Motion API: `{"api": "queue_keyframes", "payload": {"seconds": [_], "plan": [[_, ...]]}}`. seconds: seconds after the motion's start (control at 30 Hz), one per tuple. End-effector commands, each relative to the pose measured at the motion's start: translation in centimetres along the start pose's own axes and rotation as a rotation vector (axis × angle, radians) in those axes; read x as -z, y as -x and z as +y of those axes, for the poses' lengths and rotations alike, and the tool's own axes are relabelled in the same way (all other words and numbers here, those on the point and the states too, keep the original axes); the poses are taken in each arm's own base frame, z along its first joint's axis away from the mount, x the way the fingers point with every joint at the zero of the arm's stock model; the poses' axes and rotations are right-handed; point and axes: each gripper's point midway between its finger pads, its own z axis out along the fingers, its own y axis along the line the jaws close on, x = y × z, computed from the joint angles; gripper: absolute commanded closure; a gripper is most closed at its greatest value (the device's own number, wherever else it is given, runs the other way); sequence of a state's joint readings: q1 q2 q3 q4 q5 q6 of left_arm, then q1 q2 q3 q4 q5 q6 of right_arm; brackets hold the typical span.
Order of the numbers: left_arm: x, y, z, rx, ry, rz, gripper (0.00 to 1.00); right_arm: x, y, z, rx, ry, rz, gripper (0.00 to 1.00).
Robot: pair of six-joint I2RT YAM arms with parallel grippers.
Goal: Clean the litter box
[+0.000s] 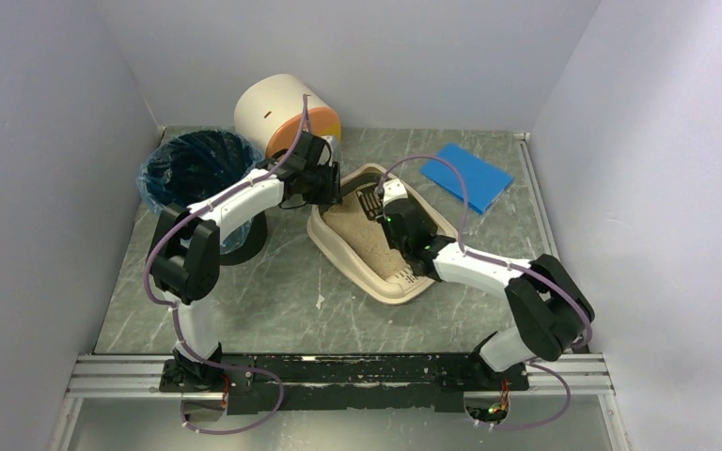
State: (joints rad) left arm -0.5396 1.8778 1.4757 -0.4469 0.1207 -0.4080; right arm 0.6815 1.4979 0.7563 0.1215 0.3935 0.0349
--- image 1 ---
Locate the black litter scoop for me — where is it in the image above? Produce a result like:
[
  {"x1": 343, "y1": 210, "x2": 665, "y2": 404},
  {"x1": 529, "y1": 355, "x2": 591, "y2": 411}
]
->
[{"x1": 356, "y1": 187, "x2": 384, "y2": 222}]

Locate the cylindrical mini drawer cabinet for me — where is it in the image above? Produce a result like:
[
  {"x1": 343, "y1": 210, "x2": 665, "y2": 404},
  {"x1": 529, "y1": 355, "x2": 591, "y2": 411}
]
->
[{"x1": 234, "y1": 74, "x2": 342, "y2": 156}]

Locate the blue flat pad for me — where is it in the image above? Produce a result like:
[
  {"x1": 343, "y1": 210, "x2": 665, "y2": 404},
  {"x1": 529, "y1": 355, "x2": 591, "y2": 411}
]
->
[{"x1": 420, "y1": 144, "x2": 514, "y2": 214}]

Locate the beige litter box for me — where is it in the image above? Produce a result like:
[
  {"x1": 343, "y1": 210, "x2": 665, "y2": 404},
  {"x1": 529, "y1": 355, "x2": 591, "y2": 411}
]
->
[{"x1": 306, "y1": 163, "x2": 434, "y2": 305}]

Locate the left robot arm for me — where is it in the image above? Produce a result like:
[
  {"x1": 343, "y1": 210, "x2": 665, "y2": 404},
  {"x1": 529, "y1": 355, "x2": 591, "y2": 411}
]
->
[{"x1": 140, "y1": 131, "x2": 340, "y2": 390}]

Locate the black bin with blue bag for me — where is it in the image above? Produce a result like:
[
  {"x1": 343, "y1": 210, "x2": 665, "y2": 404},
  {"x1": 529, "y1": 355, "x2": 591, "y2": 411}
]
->
[{"x1": 136, "y1": 129, "x2": 270, "y2": 268}]

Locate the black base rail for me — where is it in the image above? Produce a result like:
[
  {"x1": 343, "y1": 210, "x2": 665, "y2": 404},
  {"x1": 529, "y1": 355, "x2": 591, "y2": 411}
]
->
[{"x1": 158, "y1": 352, "x2": 529, "y2": 414}]

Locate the sand litter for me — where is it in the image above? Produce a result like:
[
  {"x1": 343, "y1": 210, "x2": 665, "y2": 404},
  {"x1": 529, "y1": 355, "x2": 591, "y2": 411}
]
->
[{"x1": 322, "y1": 193, "x2": 406, "y2": 279}]

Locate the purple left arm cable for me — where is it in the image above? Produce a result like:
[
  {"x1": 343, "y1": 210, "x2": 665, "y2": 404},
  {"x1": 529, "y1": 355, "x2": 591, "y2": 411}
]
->
[{"x1": 143, "y1": 94, "x2": 312, "y2": 437}]

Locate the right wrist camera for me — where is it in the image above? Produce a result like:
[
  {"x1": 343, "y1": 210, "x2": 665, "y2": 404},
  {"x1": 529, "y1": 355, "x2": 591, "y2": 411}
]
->
[{"x1": 376, "y1": 179, "x2": 409, "y2": 209}]

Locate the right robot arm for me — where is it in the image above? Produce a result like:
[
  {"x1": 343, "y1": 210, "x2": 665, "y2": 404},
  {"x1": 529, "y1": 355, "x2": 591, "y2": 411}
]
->
[{"x1": 378, "y1": 197, "x2": 595, "y2": 372}]

